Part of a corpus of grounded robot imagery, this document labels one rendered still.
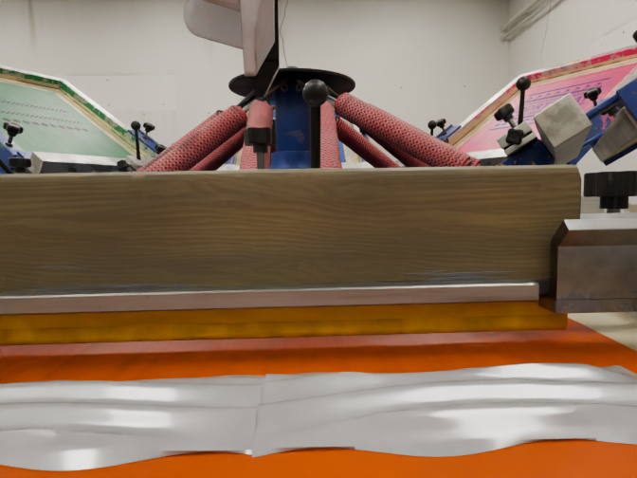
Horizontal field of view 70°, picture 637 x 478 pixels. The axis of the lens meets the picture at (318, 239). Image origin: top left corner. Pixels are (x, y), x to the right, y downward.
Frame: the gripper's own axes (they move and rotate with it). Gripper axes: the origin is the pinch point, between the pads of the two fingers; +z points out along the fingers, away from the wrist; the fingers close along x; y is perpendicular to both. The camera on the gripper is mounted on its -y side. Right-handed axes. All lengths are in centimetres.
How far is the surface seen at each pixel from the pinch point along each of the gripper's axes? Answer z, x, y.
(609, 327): 16.1, -1.9, -22.0
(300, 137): -6, -80, -2
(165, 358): 16.5, 1.2, 6.0
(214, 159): -3, -102, 22
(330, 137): -3, -55, -7
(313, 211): 8.2, 1.1, -2.4
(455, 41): -137, -412, -149
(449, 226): 9.2, 1.1, -10.2
